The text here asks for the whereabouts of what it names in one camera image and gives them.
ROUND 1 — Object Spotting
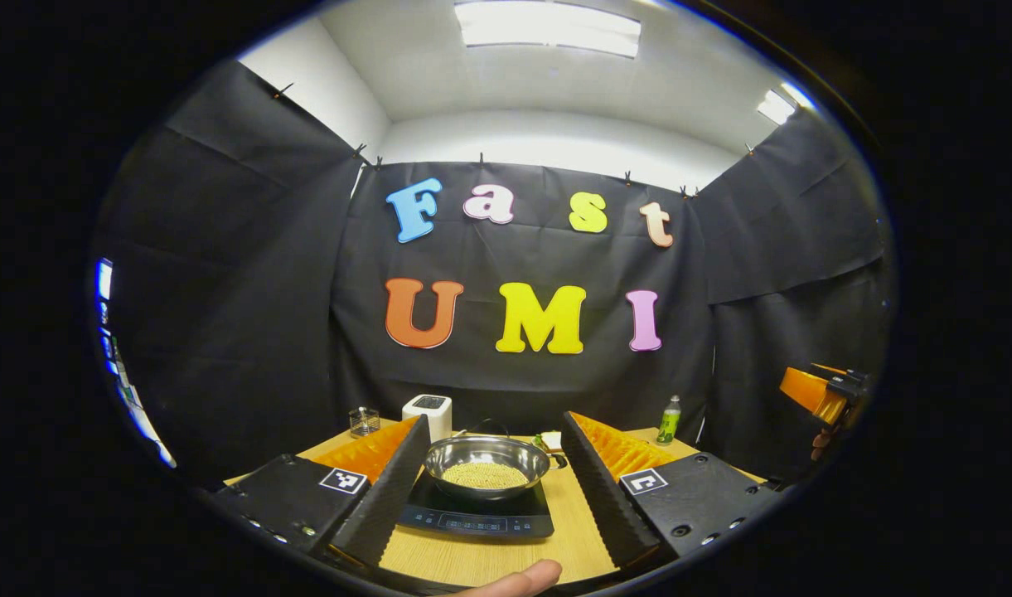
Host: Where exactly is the white toaster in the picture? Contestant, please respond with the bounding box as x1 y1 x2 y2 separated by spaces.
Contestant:
402 395 453 443

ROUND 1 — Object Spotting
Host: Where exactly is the large ceiling light panel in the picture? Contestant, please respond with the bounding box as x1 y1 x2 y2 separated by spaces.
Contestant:
454 0 642 59

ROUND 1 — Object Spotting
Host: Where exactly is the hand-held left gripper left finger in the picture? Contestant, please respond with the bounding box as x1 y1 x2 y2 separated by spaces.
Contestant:
211 415 431 569

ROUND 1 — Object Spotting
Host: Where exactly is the black induction cooktop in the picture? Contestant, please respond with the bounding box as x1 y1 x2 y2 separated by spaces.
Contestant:
396 473 555 540

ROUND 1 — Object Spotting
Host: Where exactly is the steel pot with black handle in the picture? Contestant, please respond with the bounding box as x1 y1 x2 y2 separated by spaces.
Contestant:
424 435 568 502

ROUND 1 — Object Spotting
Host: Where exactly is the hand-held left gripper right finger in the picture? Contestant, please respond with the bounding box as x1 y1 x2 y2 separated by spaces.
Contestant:
561 411 784 569

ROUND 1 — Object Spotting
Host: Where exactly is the green label drink bottle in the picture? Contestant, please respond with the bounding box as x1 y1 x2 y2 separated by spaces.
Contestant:
656 395 682 447

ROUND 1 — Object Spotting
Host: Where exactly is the small ceiling light panel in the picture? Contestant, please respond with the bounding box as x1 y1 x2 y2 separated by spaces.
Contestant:
756 83 815 127

